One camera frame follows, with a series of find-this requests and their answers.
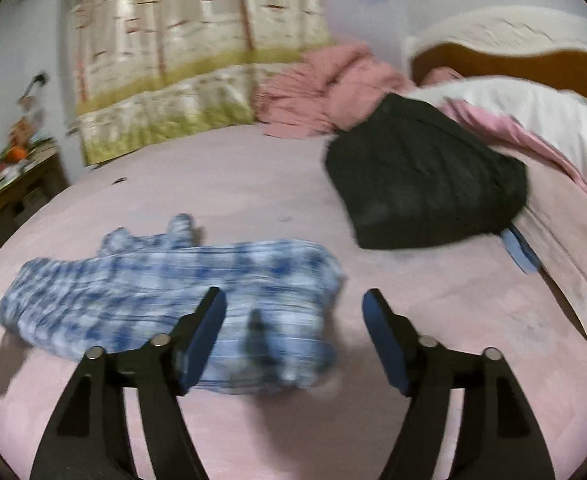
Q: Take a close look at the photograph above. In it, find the blue cloth strip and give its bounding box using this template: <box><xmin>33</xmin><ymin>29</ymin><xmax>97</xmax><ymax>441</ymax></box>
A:
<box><xmin>501</xmin><ymin>226</ymin><xmax>543</xmax><ymax>275</ymax></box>

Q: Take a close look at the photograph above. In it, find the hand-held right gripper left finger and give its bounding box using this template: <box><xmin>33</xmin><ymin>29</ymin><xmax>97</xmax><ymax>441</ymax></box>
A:
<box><xmin>28</xmin><ymin>287</ymin><xmax>228</xmax><ymax>480</ymax></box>

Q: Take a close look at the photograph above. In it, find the crumpled pink blanket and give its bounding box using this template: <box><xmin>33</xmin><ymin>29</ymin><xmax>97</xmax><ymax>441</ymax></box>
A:
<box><xmin>252</xmin><ymin>42</ymin><xmax>418</xmax><ymax>139</ymax></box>

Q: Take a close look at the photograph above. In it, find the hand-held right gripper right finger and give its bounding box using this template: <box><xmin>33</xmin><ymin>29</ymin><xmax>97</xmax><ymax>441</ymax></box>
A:
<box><xmin>362</xmin><ymin>288</ymin><xmax>557</xmax><ymax>480</ymax></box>

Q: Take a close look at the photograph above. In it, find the beige patterned curtain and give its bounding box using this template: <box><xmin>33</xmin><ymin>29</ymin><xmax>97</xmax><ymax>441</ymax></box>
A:
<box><xmin>68</xmin><ymin>0</ymin><xmax>335</xmax><ymax>167</ymax></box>

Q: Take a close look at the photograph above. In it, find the black garment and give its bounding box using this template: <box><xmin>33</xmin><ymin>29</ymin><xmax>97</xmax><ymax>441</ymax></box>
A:
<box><xmin>323</xmin><ymin>93</ymin><xmax>530</xmax><ymax>251</ymax></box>

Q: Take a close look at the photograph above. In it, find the wooden bedside table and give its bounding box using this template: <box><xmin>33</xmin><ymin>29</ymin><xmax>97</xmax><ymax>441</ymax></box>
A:
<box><xmin>0</xmin><ymin>137</ymin><xmax>70</xmax><ymax>264</ymax></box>

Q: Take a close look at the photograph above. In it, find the white pillow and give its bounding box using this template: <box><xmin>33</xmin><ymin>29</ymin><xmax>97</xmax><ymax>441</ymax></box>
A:
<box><xmin>423</xmin><ymin>75</ymin><xmax>587</xmax><ymax>213</ymax></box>

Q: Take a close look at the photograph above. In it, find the blue plaid shirt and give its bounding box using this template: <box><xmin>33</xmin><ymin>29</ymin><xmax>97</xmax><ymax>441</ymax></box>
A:
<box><xmin>0</xmin><ymin>213</ymin><xmax>348</xmax><ymax>395</ymax></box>

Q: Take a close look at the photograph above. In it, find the pink striped cloth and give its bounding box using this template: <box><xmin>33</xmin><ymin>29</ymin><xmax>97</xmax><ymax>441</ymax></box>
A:
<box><xmin>441</xmin><ymin>99</ymin><xmax>587</xmax><ymax>223</ymax></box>

